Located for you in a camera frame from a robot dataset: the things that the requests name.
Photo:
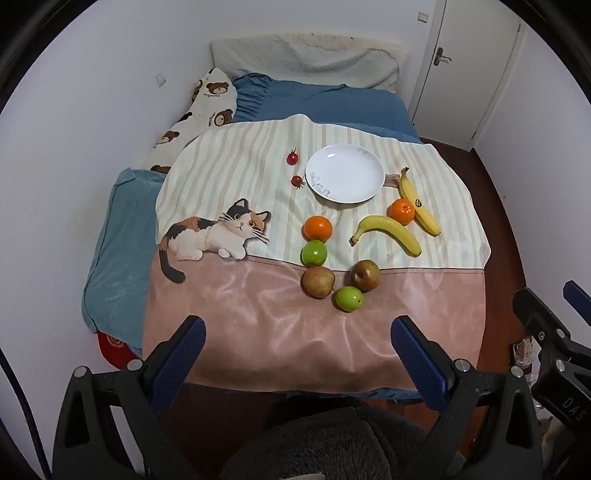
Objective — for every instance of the clear plastic item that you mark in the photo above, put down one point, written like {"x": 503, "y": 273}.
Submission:
{"x": 523, "y": 353}

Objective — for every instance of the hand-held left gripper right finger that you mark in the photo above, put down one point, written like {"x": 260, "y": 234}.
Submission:
{"x": 415, "y": 355}

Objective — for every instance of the large orange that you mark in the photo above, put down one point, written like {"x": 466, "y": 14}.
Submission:
{"x": 317, "y": 228}

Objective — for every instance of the cat printed striped blanket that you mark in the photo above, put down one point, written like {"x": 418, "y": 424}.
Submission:
{"x": 254, "y": 300}

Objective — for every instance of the teal velvet pillow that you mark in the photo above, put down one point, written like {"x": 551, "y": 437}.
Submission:
{"x": 120, "y": 258}

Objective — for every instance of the light red striped apple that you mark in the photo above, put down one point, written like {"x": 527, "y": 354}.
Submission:
{"x": 318, "y": 281}

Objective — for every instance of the green apple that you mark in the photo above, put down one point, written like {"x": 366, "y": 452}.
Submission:
{"x": 349, "y": 299}
{"x": 314, "y": 253}

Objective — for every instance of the white floral plate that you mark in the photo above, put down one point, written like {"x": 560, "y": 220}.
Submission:
{"x": 344, "y": 170}

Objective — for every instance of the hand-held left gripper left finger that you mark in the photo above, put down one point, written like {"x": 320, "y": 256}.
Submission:
{"x": 182, "y": 355}

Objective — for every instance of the bear printed white pillow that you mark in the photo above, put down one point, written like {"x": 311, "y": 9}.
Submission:
{"x": 210, "y": 99}

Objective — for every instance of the red printed cloth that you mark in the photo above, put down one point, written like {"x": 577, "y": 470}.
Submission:
{"x": 111, "y": 348}

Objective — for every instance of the white wall socket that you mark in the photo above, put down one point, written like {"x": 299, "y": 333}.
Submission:
{"x": 161, "y": 79}

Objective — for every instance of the white quilted pillow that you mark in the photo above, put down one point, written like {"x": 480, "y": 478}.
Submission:
{"x": 300, "y": 57}

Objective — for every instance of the white door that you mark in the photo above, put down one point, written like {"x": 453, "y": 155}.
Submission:
{"x": 461, "y": 92}

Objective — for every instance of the yellow banana with sticker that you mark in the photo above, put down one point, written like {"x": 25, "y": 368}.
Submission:
{"x": 427, "y": 217}

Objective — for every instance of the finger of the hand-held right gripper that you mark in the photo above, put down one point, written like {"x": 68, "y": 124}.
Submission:
{"x": 538, "y": 311}
{"x": 576, "y": 295}

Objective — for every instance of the brown blanket label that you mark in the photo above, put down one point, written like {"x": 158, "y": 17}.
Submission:
{"x": 392, "y": 180}

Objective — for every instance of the dark fleece garment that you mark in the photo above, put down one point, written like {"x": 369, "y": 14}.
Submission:
{"x": 323, "y": 447}

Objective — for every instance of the curved yellow banana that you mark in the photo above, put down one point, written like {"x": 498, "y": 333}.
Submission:
{"x": 392, "y": 228}

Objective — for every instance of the dark red apple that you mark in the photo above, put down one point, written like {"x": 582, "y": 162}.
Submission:
{"x": 365, "y": 275}

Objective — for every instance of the small orange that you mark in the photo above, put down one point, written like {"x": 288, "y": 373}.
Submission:
{"x": 400, "y": 212}

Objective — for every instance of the red cherry tomato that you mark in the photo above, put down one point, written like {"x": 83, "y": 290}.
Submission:
{"x": 297, "y": 181}
{"x": 292, "y": 158}

